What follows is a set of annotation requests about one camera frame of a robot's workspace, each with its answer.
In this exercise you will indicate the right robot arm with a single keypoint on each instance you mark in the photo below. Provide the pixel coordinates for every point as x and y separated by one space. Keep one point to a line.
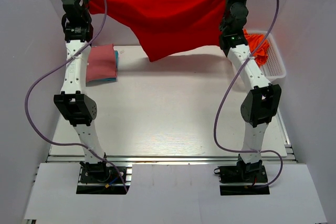
262 100

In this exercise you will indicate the aluminium table rail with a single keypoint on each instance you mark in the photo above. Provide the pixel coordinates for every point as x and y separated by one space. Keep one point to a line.
145 159

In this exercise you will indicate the folded blue t shirt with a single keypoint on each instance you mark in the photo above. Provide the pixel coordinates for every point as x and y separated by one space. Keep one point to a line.
107 67

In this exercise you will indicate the orange t shirt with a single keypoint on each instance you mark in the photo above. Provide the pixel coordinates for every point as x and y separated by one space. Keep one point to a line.
258 48

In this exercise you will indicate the white plastic basket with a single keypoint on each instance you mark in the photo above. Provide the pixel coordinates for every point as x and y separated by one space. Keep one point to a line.
268 56

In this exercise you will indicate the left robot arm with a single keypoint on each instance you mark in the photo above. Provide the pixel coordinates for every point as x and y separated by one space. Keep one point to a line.
73 102

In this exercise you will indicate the folded pink t shirt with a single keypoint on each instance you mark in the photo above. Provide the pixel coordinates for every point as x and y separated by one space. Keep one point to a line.
96 53

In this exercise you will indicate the red t shirt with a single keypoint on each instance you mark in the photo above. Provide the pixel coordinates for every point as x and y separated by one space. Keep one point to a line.
166 27

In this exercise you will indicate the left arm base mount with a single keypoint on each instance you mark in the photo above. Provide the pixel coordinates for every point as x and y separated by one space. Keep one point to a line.
108 183

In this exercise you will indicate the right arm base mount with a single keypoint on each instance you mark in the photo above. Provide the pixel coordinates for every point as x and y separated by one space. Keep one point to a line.
232 183

